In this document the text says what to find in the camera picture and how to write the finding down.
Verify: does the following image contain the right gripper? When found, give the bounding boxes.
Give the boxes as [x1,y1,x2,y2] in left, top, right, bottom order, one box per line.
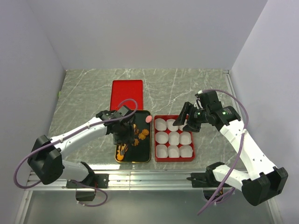
[172,101,210,133]

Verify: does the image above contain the metal tongs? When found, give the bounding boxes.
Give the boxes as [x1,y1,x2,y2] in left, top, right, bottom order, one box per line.
[117,143,128,156]

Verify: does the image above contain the orange flower cookie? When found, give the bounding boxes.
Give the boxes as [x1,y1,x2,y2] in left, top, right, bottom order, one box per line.
[138,133,146,140]

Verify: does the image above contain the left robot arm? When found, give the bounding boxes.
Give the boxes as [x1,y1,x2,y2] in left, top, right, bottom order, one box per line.
[28,105,135,188]

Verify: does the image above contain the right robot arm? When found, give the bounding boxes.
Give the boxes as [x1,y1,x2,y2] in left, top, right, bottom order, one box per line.
[173,89,288,206]

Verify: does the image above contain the white paper cup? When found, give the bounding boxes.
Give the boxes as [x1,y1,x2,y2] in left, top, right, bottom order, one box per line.
[155,131,169,144]
[166,119,178,132]
[156,144,168,158]
[167,145,180,158]
[179,132,192,145]
[168,132,180,146]
[179,145,193,158]
[155,118,167,131]
[179,125,185,131]

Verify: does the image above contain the red cookie box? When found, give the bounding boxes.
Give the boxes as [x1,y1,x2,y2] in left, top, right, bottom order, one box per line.
[154,115,195,162]

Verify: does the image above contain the black gold-rimmed tray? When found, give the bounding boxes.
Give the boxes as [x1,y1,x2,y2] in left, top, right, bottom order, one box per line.
[115,110,151,163]

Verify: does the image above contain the orange fish cookie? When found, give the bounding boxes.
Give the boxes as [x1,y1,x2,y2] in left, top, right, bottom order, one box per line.
[116,150,125,161]

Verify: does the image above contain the pink macaron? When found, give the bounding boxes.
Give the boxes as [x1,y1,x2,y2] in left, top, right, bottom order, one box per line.
[145,115,152,123]

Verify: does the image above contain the red box lid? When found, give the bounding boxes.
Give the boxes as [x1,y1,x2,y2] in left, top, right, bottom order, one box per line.
[110,79,143,110]

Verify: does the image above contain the aluminium front rail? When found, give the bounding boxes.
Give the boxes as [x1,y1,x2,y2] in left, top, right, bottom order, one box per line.
[24,169,273,191]

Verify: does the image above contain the aluminium rail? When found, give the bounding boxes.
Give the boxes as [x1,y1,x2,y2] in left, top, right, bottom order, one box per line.
[24,169,273,191]
[222,70,244,121]

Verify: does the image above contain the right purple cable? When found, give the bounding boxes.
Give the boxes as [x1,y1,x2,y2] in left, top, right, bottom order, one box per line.
[197,89,247,216]

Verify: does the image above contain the purple cable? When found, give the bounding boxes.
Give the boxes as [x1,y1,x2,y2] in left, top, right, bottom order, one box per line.
[13,98,139,208]
[197,89,247,216]

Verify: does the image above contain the aluminium right rail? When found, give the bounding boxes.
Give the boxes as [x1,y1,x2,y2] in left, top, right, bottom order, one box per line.
[222,70,244,121]

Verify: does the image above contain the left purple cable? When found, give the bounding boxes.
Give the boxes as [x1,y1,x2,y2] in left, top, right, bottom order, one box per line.
[13,98,139,208]

